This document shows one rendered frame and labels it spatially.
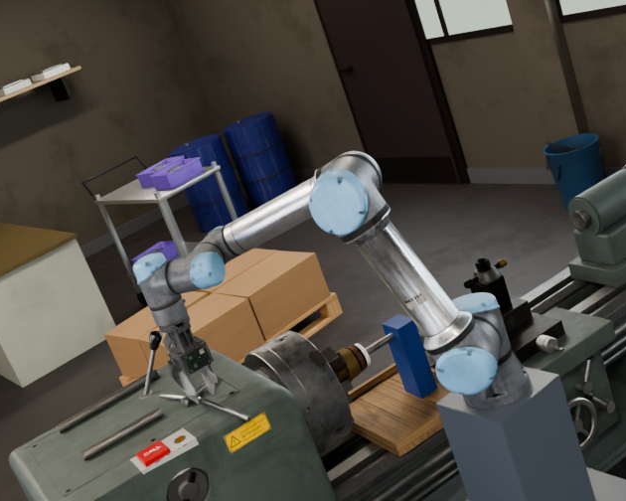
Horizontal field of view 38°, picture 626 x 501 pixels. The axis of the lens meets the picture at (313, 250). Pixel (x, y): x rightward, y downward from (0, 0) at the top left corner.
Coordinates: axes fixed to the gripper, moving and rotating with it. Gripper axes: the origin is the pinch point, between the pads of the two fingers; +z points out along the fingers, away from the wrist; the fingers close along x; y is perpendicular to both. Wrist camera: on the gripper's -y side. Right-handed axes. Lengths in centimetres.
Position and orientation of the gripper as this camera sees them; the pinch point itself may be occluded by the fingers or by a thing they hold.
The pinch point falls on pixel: (202, 393)
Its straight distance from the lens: 216.5
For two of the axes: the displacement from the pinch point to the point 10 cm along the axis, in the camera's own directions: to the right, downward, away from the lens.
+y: 4.9, 1.2, -8.6
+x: 8.0, -4.4, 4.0
